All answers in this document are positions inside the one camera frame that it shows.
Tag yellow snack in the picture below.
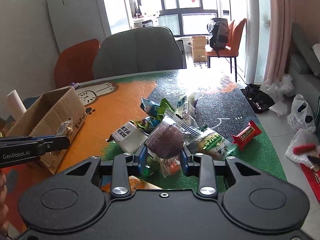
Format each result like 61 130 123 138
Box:
55 118 73 138

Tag white black-text snack packet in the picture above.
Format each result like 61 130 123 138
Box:
107 121 148 153

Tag orange snack packet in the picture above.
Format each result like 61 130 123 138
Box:
101 176 161 193

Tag green white snack packet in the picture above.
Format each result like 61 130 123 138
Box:
197 128 236 160

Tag small green blue snack bag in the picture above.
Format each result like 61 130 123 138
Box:
132 116 160 134

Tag white blue snack packet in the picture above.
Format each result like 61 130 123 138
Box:
175 92 200 127

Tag red snack packet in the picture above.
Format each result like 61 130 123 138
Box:
232 120 262 151

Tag person's hand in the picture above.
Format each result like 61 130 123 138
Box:
0 171 9 238

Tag cardboard box on table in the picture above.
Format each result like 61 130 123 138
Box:
5 87 87 174

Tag white paper roll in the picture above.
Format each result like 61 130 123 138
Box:
7 90 27 121

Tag cartoon cat table mat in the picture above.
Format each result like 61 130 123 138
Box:
4 69 285 230

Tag orange chair beside table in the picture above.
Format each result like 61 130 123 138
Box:
54 39 100 88

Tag black clothes on floor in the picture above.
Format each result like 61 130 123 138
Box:
240 83 275 114

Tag grey upholstered chair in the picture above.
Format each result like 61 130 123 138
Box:
92 27 184 79

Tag cardboard box on floor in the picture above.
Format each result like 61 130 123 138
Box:
189 36 207 62

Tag crumpled white bags on floor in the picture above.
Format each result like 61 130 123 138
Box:
260 74 295 116

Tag orange chair by window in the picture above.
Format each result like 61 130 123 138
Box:
205 18 247 82

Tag plastic bag with red item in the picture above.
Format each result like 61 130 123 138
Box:
285 129 319 171

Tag white plastic bag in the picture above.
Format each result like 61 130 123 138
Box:
287 94 316 133

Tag dark backpack on chair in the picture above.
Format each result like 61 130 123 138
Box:
207 18 229 51

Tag white refrigerator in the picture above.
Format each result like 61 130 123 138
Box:
47 0 111 52

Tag grey sofa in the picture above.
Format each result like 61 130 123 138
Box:
288 23 319 115

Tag pink curtain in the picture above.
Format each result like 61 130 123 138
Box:
264 0 293 85

